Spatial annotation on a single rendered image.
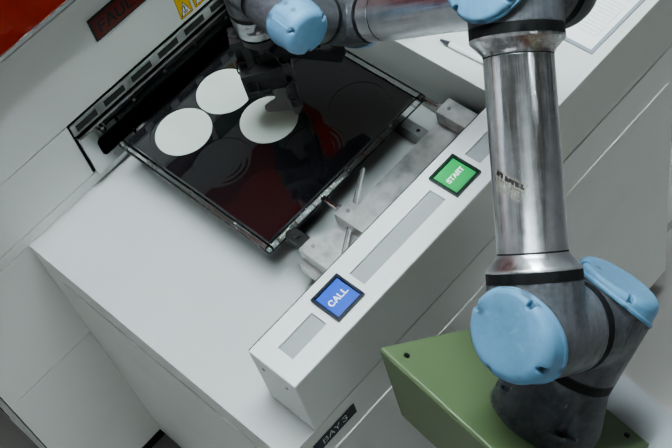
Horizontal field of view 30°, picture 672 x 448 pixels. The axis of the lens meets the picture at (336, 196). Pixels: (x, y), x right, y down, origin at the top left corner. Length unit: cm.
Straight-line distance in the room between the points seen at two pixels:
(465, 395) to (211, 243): 59
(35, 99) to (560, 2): 89
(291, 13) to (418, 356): 50
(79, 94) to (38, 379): 59
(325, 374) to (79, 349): 77
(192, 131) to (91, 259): 27
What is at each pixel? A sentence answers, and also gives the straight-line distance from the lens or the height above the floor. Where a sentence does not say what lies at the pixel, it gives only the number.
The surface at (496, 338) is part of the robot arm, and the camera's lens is 148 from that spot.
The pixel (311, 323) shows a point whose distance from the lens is 178.
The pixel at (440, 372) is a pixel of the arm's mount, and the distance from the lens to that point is 168.
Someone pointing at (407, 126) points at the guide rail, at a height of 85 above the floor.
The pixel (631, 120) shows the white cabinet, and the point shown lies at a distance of 220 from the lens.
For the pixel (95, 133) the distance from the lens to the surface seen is 213.
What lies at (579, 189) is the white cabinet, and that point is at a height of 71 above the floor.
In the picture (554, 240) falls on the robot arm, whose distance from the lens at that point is 148.
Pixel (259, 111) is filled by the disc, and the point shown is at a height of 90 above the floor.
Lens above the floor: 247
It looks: 53 degrees down
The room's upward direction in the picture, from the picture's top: 18 degrees counter-clockwise
